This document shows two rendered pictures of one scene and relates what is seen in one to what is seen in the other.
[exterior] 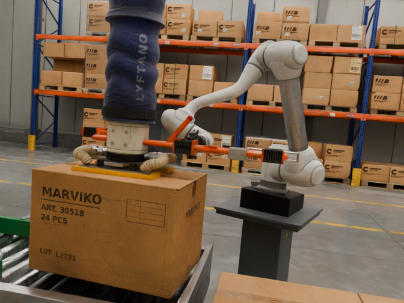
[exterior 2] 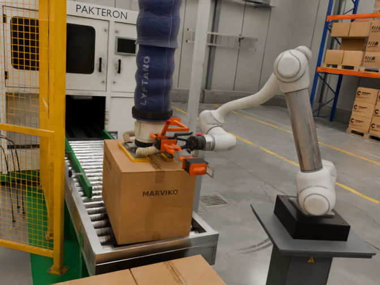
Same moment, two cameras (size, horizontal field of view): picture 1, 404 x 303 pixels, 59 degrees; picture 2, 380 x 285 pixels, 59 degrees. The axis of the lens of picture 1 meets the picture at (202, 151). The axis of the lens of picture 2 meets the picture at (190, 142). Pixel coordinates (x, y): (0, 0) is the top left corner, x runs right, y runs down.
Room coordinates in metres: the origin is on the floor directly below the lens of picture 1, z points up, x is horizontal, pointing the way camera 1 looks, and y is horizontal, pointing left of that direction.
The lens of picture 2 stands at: (0.51, -1.33, 1.58)
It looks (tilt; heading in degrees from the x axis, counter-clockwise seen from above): 15 degrees down; 52
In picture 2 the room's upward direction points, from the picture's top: 6 degrees clockwise
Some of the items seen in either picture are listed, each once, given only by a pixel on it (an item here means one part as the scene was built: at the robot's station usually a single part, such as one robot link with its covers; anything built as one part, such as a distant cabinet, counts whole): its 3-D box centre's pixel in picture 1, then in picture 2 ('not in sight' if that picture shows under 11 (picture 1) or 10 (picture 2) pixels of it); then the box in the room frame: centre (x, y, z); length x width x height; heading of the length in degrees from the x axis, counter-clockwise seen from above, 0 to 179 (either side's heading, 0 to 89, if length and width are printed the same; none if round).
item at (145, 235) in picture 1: (123, 217); (143, 184); (1.49, 0.31, 0.80); 0.60 x 0.40 x 0.40; 75
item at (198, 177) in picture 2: not in sight; (193, 203); (2.02, 0.46, 0.50); 0.07 x 0.07 x 1.00; 80
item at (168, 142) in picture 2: (185, 146); (165, 143); (1.46, 0.07, 1.12); 0.10 x 0.08 x 0.06; 168
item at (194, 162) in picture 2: (272, 156); (193, 166); (1.38, -0.27, 1.12); 0.08 x 0.07 x 0.05; 78
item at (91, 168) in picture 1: (116, 168); (133, 149); (1.41, 0.33, 1.02); 0.34 x 0.10 x 0.05; 78
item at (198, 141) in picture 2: (196, 143); (194, 143); (1.61, 0.03, 1.12); 0.09 x 0.07 x 0.08; 170
